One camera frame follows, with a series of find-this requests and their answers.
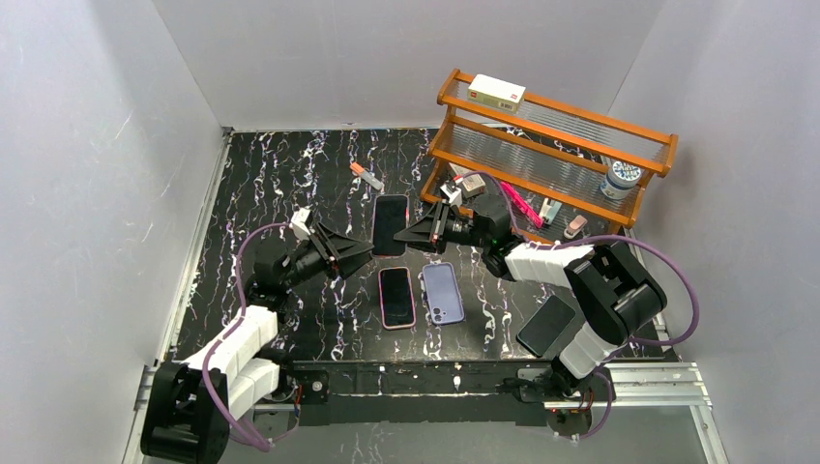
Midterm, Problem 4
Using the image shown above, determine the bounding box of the white red carton box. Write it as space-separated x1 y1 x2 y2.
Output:
467 74 526 114

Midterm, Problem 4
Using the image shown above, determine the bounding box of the pink utility knife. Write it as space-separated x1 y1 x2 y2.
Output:
501 182 543 228

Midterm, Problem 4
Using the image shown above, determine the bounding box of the dark teal phone case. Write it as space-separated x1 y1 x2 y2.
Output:
515 296 575 358

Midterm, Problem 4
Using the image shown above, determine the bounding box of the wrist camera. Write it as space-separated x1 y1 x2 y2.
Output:
289 207 314 241
440 180 463 207

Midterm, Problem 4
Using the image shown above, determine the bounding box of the orange grey marker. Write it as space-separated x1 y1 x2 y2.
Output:
350 162 384 192

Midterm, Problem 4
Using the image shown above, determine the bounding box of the orange wooden shelf rack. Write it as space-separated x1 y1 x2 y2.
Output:
420 69 679 242

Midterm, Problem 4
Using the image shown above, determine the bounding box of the white green stapler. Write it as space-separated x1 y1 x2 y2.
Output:
539 198 563 225

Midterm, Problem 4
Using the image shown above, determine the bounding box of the black screen smartphone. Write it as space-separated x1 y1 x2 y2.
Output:
379 268 416 329

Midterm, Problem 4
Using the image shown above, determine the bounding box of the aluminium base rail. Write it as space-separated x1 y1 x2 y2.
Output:
131 362 714 411

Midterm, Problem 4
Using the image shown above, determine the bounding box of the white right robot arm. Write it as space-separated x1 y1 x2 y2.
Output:
394 195 667 391

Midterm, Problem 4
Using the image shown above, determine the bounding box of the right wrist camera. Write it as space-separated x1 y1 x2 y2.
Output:
440 180 463 207

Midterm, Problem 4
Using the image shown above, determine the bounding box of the lavender phone case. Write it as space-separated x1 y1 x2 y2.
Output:
422 263 465 326

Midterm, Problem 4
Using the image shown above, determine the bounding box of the pink phone case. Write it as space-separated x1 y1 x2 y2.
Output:
377 266 419 332

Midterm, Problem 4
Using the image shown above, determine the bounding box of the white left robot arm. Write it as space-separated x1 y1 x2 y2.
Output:
140 223 373 463

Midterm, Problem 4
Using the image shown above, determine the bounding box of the white blue round jar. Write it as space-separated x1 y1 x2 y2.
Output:
600 160 643 200

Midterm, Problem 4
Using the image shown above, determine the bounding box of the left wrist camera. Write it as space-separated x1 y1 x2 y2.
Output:
289 207 314 241

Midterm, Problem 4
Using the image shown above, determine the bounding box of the small grey box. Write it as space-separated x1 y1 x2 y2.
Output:
448 163 486 199

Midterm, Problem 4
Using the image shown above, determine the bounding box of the small pink white item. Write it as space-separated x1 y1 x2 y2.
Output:
563 215 588 240

